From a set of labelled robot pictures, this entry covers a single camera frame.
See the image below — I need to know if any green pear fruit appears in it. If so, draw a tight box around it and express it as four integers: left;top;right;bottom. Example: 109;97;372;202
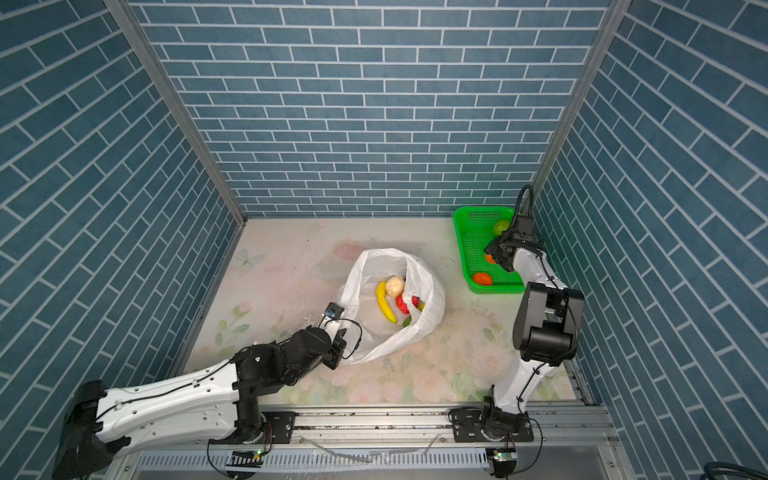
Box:
492;218;511;236

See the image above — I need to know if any white plastic bag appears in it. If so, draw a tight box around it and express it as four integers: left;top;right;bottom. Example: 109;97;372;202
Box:
337;248;446;364

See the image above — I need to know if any yellow lemon fruit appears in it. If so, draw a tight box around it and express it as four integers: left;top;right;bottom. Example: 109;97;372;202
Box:
376;281;397;324

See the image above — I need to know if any beige potato-like fruit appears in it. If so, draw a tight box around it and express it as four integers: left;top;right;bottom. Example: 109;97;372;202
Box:
385;275;405;298

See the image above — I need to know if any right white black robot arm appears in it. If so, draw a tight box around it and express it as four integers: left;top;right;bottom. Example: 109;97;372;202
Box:
482;215;584;423

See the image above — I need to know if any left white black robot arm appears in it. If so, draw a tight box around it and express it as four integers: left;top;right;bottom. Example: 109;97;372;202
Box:
52;324;346;479

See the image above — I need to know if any red strawberry fruit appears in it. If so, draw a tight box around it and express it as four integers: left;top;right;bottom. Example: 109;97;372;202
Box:
396;294;422;315

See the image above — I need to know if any green plastic basket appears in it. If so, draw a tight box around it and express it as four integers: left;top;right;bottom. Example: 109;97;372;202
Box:
453;206;546;294

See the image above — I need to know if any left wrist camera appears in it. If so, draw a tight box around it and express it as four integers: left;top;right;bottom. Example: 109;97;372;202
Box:
320;302;344;328

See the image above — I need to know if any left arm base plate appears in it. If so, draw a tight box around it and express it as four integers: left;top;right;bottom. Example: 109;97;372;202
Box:
222;411;296;445

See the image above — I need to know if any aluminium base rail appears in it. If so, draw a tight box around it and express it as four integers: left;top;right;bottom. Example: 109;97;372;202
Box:
108;401;634;479

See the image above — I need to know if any right corner aluminium post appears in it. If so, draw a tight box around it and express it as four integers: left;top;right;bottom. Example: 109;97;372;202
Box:
521;0;631;213

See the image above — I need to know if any corner aluminium post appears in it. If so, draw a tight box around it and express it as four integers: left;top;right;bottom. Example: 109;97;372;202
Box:
104;0;247;228
521;0;631;213

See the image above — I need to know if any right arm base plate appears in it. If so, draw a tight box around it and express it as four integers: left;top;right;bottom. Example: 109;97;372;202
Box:
447;407;534;443

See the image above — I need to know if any left corner aluminium post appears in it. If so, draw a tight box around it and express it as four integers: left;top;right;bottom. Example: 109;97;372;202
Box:
104;0;247;228

